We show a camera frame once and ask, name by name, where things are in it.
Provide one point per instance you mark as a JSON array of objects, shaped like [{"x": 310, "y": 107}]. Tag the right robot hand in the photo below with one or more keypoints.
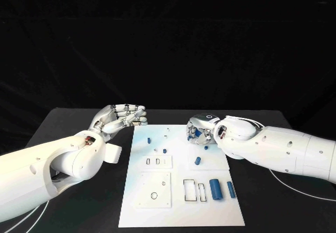
[{"x": 200, "y": 125}]

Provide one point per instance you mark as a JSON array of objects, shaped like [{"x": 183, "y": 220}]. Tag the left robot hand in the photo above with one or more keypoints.
[{"x": 122, "y": 116}]

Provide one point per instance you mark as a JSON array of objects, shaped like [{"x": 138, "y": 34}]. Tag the blue gear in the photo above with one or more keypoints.
[{"x": 196, "y": 133}]

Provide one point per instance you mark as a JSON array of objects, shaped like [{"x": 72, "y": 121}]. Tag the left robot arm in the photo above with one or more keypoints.
[{"x": 30, "y": 163}]

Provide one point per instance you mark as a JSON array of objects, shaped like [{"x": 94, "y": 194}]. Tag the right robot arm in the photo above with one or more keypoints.
[{"x": 275, "y": 147}]

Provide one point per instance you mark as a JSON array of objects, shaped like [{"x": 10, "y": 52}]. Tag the white task board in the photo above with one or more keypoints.
[{"x": 180, "y": 174}]

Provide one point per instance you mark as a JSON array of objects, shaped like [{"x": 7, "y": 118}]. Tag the short blue cylinder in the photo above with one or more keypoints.
[{"x": 196, "y": 161}]

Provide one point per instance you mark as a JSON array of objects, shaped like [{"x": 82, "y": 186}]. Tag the thick blue cylinder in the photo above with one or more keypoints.
[{"x": 215, "y": 189}]

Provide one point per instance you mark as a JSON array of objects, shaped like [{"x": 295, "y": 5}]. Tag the thin long blue cylinder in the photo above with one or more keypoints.
[{"x": 231, "y": 189}]

